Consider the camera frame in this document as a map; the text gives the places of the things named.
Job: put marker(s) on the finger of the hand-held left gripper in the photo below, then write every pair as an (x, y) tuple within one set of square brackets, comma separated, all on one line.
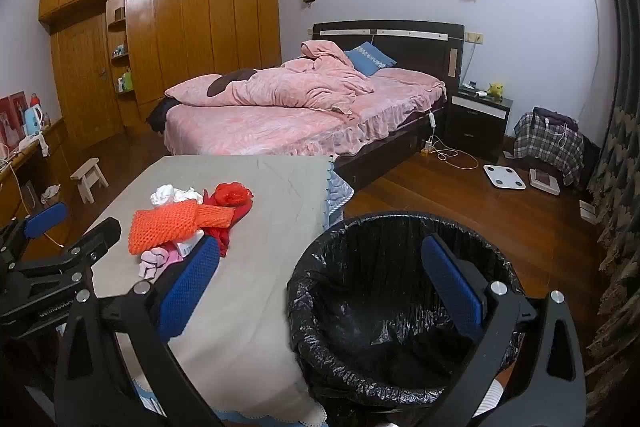
[(45, 217), (95, 237)]

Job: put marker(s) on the dark cloth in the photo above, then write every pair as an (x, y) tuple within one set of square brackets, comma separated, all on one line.
[(160, 114)]

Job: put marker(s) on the white and red scale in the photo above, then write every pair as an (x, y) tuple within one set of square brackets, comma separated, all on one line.
[(542, 179)]

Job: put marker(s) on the black-lined trash bin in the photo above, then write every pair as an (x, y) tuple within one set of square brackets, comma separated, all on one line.
[(380, 307)]

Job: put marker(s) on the dark bed with pink sheet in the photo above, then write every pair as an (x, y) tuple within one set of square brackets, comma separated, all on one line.
[(250, 132)]

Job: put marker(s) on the patterned dark curtain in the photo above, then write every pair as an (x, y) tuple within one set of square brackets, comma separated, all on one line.
[(620, 157)]

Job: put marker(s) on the wooden wardrobe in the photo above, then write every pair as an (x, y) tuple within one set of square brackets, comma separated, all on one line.
[(200, 32)]

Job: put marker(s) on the small wooden stool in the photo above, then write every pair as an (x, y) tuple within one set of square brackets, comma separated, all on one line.
[(87, 169)]

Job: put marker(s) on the wooden side desk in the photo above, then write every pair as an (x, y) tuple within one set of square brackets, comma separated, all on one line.
[(50, 157)]

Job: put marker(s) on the dark purple bag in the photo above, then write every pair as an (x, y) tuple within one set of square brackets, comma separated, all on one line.
[(555, 117)]

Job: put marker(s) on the blue pillow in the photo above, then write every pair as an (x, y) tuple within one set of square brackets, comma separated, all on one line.
[(367, 57)]

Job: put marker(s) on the green bottle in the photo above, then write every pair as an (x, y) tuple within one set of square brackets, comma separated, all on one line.
[(127, 81)]

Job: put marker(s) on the yellow plush toy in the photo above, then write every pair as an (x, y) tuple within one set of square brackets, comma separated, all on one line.
[(496, 89)]

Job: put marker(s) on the orange foam net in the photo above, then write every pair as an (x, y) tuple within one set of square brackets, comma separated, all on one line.
[(165, 224)]

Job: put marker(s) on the beige wall socket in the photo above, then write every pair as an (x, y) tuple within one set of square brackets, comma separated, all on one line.
[(474, 38)]

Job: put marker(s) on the plaid cloth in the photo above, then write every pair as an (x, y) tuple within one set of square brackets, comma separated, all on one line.
[(545, 142)]

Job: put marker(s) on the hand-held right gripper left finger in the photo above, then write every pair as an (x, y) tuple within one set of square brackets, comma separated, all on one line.
[(192, 287)]

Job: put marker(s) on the white bathroom scale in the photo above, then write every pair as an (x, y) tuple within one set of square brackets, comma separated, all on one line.
[(505, 177)]

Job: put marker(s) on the pink duvet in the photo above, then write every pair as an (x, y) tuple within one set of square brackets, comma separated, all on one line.
[(290, 87)]

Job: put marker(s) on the white floor bag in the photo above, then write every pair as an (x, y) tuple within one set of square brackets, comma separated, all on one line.
[(51, 192)]

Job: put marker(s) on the small white box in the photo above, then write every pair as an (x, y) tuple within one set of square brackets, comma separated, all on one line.
[(190, 243)]

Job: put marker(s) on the dark nightstand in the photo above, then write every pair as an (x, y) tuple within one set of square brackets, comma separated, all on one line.
[(475, 127)]

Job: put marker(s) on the red framed picture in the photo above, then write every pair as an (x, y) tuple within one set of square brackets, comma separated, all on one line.
[(12, 117)]

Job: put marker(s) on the light blue kettle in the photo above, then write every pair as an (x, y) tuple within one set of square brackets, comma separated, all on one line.
[(32, 122)]

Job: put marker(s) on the white tissue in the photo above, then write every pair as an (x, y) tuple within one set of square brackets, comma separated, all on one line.
[(167, 196)]

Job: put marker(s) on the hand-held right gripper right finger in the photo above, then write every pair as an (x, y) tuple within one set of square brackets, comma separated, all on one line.
[(452, 287)]

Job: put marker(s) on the blue quilted cloth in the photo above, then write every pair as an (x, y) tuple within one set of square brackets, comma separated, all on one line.
[(337, 197)]

